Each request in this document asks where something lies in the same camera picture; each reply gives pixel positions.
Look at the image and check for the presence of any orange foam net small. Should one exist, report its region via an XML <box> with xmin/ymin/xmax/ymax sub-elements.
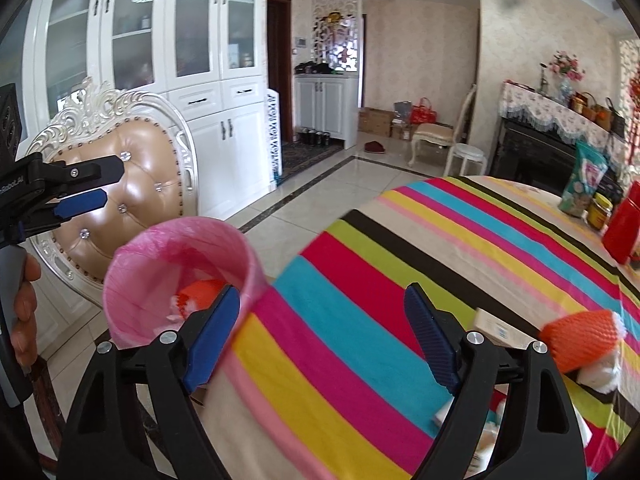
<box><xmin>539</xmin><ymin>310</ymin><xmax>627</xmax><ymax>374</ymax></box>

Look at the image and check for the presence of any beige cardboard box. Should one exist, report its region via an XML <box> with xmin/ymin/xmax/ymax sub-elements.
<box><xmin>473</xmin><ymin>309</ymin><xmax>536</xmax><ymax>349</ymax></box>

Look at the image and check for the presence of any orange foam net large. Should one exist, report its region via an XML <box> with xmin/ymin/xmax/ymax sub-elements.
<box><xmin>168</xmin><ymin>278</ymin><xmax>227</xmax><ymax>323</ymax></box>

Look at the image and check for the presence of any white tissue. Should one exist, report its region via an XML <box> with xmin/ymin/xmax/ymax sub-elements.
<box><xmin>464</xmin><ymin>400</ymin><xmax>506</xmax><ymax>479</ymax></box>

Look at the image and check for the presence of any pink lined trash bin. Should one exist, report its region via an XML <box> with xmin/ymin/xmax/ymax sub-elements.
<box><xmin>102</xmin><ymin>217</ymin><xmax>268</xmax><ymax>348</ymax></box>

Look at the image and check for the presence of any person's left hand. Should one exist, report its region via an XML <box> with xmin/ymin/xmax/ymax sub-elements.
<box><xmin>11</xmin><ymin>255</ymin><xmax>41</xmax><ymax>368</ymax></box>

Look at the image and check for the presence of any ornate leather dining chair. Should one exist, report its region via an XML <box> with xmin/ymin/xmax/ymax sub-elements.
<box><xmin>27</xmin><ymin>78</ymin><xmax>198</xmax><ymax>304</ymax></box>

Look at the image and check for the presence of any white plastic bag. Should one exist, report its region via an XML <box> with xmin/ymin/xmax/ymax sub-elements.
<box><xmin>577</xmin><ymin>350</ymin><xmax>622</xmax><ymax>394</ymax></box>

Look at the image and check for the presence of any white glass door cabinet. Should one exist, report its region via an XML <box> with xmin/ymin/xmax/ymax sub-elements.
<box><xmin>22</xmin><ymin>0</ymin><xmax>276</xmax><ymax>219</ymax></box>

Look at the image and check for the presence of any blue white patterned panel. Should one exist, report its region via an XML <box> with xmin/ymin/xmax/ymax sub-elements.
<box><xmin>266</xmin><ymin>89</ymin><xmax>282</xmax><ymax>184</ymax></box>

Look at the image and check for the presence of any red thermos jug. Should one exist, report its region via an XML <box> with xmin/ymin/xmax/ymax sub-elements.
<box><xmin>602</xmin><ymin>181</ymin><xmax>640</xmax><ymax>264</ymax></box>

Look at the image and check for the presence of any striped colourful tablecloth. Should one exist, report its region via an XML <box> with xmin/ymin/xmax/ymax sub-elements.
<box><xmin>200</xmin><ymin>177</ymin><xmax>639</xmax><ymax>479</ymax></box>

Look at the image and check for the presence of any yellow lid jar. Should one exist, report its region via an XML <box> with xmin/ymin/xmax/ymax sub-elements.
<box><xmin>586</xmin><ymin>193</ymin><xmax>613</xmax><ymax>232</ymax></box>

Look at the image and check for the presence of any white shoe cabinet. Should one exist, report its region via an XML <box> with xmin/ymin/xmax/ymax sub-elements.
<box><xmin>294</xmin><ymin>73</ymin><xmax>359</xmax><ymax>150</ymax></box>

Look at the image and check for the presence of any teal snack bag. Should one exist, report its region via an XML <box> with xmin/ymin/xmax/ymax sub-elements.
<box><xmin>559</xmin><ymin>141</ymin><xmax>608</xmax><ymax>218</ymax></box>

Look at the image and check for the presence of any white round stool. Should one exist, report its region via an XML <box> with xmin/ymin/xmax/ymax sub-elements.
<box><xmin>444</xmin><ymin>143</ymin><xmax>488</xmax><ymax>177</ymax></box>

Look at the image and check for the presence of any cardboard box on floor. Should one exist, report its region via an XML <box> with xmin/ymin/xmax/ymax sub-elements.
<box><xmin>358</xmin><ymin>107</ymin><xmax>395</xmax><ymax>136</ymax></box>

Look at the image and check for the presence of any black piano with lace cover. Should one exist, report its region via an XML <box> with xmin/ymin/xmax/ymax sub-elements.
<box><xmin>489</xmin><ymin>80</ymin><xmax>626</xmax><ymax>200</ymax></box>

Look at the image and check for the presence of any cream side chair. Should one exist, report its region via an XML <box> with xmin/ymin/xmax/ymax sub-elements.
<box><xmin>408</xmin><ymin>84</ymin><xmax>477</xmax><ymax>167</ymax></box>

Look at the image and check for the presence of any black handbag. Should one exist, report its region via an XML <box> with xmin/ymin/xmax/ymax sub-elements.
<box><xmin>605</xmin><ymin>98</ymin><xmax>626</xmax><ymax>139</ymax></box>

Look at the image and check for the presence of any red handbag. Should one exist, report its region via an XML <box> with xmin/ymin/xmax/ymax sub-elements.
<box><xmin>409</xmin><ymin>96</ymin><xmax>437</xmax><ymax>125</ymax></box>

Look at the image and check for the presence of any red Chinese knot ornament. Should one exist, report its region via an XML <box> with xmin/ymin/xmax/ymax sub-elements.
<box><xmin>628</xmin><ymin>67</ymin><xmax>640</xmax><ymax>162</ymax></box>

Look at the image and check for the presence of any pink flower vase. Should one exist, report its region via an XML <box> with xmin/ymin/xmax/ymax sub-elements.
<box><xmin>549</xmin><ymin>51</ymin><xmax>586</xmax><ymax>105</ymax></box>

